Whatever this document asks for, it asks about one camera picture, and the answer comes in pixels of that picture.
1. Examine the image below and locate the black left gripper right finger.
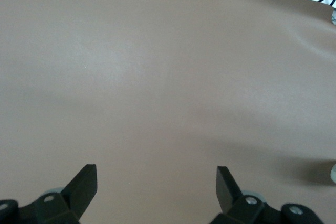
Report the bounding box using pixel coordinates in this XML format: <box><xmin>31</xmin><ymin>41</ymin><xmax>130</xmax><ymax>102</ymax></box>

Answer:
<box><xmin>209</xmin><ymin>166</ymin><xmax>325</xmax><ymax>224</ymax></box>

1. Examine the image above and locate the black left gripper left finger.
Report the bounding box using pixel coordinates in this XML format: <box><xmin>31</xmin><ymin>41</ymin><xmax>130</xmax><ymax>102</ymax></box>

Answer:
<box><xmin>0</xmin><ymin>164</ymin><xmax>98</xmax><ymax>224</ymax></box>

